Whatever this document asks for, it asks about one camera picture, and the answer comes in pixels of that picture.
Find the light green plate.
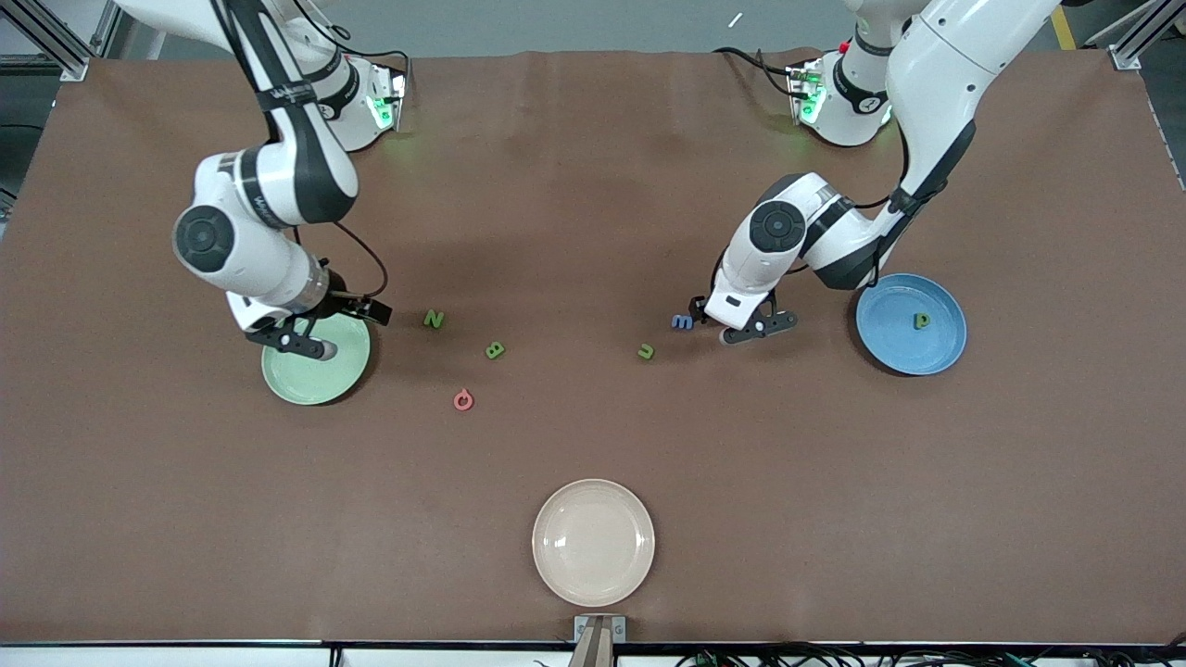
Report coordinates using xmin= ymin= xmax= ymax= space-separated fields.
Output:
xmin=261 ymin=295 xmax=372 ymax=407

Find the white table edge rail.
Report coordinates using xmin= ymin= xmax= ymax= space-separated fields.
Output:
xmin=0 ymin=643 xmax=1186 ymax=667

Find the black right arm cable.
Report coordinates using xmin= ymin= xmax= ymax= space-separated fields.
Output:
xmin=211 ymin=0 xmax=392 ymax=303

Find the beige plate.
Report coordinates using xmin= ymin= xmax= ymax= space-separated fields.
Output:
xmin=532 ymin=478 xmax=656 ymax=609

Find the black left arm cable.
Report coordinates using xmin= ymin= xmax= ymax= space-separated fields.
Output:
xmin=709 ymin=116 xmax=918 ymax=302

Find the blue plate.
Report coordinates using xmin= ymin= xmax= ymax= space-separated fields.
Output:
xmin=855 ymin=273 xmax=968 ymax=376

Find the aluminium frame post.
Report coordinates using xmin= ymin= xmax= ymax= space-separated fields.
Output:
xmin=1107 ymin=0 xmax=1186 ymax=71
xmin=0 ymin=0 xmax=126 ymax=82

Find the beige camera post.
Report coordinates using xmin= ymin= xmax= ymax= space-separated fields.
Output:
xmin=567 ymin=619 xmax=620 ymax=667

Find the brown table mat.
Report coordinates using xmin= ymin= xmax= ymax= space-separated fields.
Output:
xmin=0 ymin=48 xmax=1186 ymax=646

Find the black base cable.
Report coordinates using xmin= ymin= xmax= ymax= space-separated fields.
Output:
xmin=712 ymin=44 xmax=800 ymax=99
xmin=320 ymin=23 xmax=410 ymax=98

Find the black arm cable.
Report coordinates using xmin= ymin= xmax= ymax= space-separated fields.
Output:
xmin=211 ymin=0 xmax=392 ymax=303
xmin=709 ymin=116 xmax=918 ymax=302

